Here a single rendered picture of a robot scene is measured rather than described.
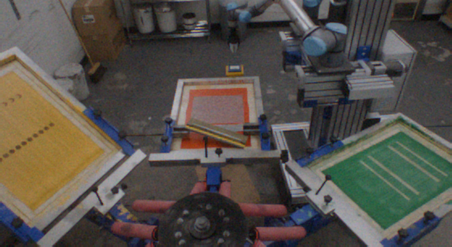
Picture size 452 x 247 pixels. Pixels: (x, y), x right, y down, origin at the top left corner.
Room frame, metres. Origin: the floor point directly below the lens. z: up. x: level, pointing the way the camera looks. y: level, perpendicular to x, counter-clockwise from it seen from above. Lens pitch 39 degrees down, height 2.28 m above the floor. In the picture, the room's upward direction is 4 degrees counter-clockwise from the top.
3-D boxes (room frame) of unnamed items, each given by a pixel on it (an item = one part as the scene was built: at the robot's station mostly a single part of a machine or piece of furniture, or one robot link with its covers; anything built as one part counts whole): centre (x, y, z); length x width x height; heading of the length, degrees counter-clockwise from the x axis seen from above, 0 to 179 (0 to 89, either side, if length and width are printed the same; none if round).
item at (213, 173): (1.14, 0.07, 1.02); 0.17 x 0.06 x 0.05; 177
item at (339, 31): (1.75, -0.65, 1.42); 0.13 x 0.12 x 0.14; 127
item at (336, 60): (1.76, -0.66, 1.31); 0.15 x 0.15 x 0.10
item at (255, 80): (1.70, 0.04, 0.97); 0.79 x 0.58 x 0.04; 177
